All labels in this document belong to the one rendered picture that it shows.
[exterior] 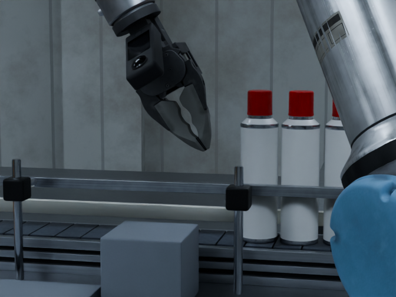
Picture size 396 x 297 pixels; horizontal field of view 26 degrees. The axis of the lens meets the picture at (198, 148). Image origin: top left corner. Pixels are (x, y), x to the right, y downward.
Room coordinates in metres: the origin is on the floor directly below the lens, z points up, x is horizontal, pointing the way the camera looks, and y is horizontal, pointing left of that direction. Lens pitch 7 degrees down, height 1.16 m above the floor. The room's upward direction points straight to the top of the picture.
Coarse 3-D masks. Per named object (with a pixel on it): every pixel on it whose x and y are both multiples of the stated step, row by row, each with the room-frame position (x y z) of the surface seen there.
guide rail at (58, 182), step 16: (0, 176) 1.19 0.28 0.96; (32, 176) 1.19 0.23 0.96; (48, 176) 1.19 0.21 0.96; (176, 192) 1.14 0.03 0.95; (192, 192) 1.13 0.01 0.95; (208, 192) 1.13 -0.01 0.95; (224, 192) 1.13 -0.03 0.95; (256, 192) 1.12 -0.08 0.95; (272, 192) 1.11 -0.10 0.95; (288, 192) 1.11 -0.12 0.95; (304, 192) 1.10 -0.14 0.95; (320, 192) 1.10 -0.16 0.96; (336, 192) 1.09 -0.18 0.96
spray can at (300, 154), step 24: (312, 96) 1.13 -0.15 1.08; (288, 120) 1.13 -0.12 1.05; (312, 120) 1.13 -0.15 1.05; (288, 144) 1.13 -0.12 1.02; (312, 144) 1.12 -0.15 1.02; (288, 168) 1.12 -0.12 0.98; (312, 168) 1.12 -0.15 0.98; (288, 216) 1.12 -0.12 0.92; (312, 216) 1.12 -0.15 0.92; (288, 240) 1.12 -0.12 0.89; (312, 240) 1.12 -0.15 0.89
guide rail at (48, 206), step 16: (0, 208) 1.27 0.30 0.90; (32, 208) 1.26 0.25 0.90; (48, 208) 1.25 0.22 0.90; (64, 208) 1.25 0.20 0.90; (80, 208) 1.24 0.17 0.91; (96, 208) 1.24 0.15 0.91; (112, 208) 1.23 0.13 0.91; (128, 208) 1.23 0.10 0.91; (144, 208) 1.22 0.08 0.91; (160, 208) 1.22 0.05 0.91; (176, 208) 1.21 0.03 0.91; (192, 208) 1.21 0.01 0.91; (208, 208) 1.20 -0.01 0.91; (224, 208) 1.20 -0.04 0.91; (320, 224) 1.17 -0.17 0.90
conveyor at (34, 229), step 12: (0, 228) 1.22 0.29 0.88; (12, 228) 1.22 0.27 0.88; (24, 228) 1.22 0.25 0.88; (36, 228) 1.22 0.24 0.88; (48, 228) 1.22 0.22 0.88; (60, 228) 1.22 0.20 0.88; (72, 228) 1.22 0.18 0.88; (84, 228) 1.22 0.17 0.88; (96, 228) 1.22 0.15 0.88; (108, 228) 1.22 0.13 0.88; (204, 240) 1.15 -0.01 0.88; (216, 240) 1.15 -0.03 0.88; (228, 240) 1.15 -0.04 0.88; (276, 240) 1.17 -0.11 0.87
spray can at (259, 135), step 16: (256, 96) 1.14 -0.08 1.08; (256, 112) 1.14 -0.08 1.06; (240, 128) 1.16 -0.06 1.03; (256, 128) 1.13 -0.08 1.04; (272, 128) 1.14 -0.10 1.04; (240, 144) 1.15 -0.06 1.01; (256, 144) 1.13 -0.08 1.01; (272, 144) 1.14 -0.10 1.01; (240, 160) 1.15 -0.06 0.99; (256, 160) 1.13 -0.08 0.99; (272, 160) 1.14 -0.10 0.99; (256, 176) 1.13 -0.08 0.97; (272, 176) 1.14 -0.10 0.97; (256, 208) 1.13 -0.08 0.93; (272, 208) 1.14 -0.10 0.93; (256, 224) 1.13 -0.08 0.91; (272, 224) 1.14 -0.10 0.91; (256, 240) 1.13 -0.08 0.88; (272, 240) 1.14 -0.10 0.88
